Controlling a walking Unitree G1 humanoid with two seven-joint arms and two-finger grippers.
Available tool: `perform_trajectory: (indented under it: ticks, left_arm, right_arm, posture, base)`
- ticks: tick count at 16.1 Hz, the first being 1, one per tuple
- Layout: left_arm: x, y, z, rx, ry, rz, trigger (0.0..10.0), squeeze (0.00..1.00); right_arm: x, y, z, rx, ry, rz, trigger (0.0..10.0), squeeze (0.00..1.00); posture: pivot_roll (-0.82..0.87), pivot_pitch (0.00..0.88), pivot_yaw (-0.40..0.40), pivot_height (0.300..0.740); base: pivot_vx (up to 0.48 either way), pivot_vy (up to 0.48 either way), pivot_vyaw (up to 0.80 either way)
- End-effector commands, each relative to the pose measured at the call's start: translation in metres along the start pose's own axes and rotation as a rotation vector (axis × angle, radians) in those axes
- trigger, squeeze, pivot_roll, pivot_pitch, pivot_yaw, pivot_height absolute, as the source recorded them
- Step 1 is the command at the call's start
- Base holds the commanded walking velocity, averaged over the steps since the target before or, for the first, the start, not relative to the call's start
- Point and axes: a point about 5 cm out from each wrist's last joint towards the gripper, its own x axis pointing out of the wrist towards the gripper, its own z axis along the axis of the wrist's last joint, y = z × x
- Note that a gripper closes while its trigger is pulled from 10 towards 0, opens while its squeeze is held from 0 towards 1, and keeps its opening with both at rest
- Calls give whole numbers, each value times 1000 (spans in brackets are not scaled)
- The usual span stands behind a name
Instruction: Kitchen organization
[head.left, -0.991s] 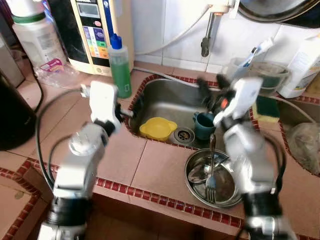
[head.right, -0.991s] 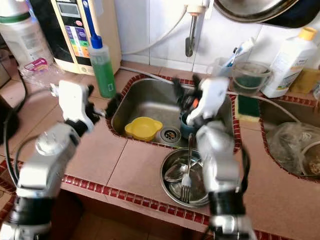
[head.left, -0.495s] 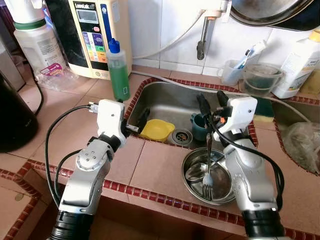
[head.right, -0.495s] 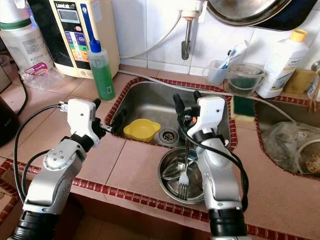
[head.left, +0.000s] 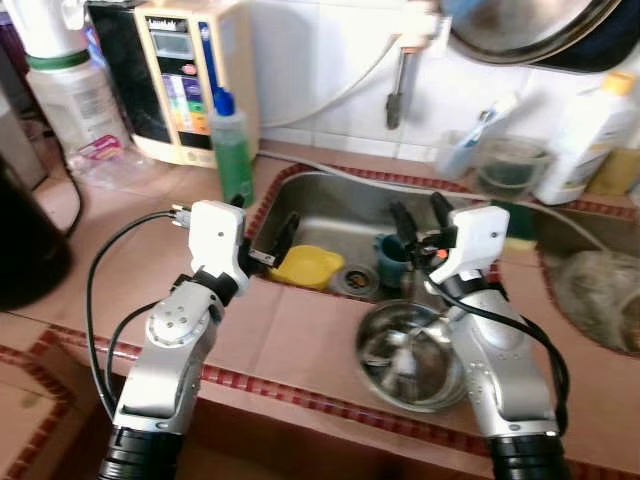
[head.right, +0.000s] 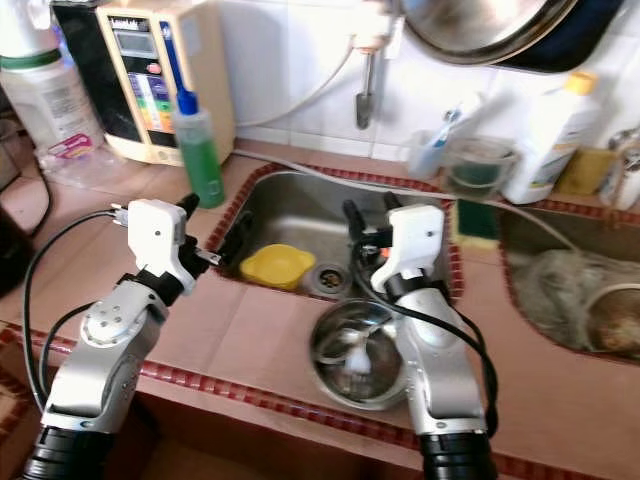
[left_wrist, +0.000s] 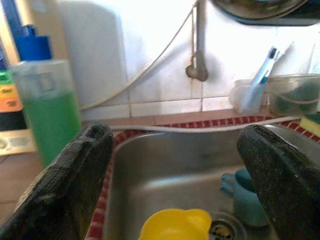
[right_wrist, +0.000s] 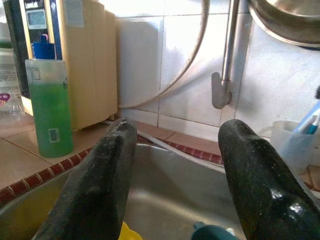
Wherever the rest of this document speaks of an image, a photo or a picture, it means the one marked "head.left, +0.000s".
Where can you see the yellow plastic bowl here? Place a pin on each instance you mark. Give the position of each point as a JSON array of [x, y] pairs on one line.
[[310, 268]]

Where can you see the teal ceramic mug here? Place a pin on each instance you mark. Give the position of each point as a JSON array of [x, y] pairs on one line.
[[388, 268]]

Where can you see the steel bowl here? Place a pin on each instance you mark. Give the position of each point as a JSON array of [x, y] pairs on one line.
[[385, 350]]

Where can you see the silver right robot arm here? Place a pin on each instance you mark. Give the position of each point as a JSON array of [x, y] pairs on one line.
[[500, 370]]

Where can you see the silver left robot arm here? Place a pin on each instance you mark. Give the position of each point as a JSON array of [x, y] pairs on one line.
[[170, 360]]

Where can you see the green liquid soap bottle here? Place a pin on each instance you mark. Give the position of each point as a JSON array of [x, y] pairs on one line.
[[232, 160]]

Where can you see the steel sink basin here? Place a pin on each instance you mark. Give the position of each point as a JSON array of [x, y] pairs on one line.
[[330, 215], [560, 235]]

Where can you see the clear toothbrush cup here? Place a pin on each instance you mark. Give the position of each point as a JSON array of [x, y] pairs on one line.
[[455, 155]]

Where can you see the green and yellow sponge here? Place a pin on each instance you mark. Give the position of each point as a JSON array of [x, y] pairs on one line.
[[522, 228]]

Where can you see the beige water ionizer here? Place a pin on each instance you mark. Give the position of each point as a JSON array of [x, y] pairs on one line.
[[175, 90]]

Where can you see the white curved faucet tube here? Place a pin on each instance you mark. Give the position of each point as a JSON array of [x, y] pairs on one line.
[[345, 98]]

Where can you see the clear packet pink label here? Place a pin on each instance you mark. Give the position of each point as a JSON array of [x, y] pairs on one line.
[[100, 148]]

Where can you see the white detergent bottle yellow cap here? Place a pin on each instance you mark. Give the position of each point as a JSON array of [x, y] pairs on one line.
[[585, 140]]

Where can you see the white bottle green cap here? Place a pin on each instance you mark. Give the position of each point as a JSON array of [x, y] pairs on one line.
[[75, 100]]

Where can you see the steel wok lid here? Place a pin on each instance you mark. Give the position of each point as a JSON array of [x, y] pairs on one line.
[[540, 25]]

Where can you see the black electric kettle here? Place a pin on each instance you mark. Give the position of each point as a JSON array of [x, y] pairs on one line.
[[30, 240]]

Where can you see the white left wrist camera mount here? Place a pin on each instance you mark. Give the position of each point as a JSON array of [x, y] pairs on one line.
[[218, 240]]

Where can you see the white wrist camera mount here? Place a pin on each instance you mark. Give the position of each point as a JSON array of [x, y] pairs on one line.
[[218, 240], [475, 240]]

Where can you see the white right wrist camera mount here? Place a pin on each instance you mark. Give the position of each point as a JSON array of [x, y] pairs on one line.
[[475, 240]]

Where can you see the steel wall faucet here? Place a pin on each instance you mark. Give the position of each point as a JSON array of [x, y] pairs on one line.
[[397, 90]]

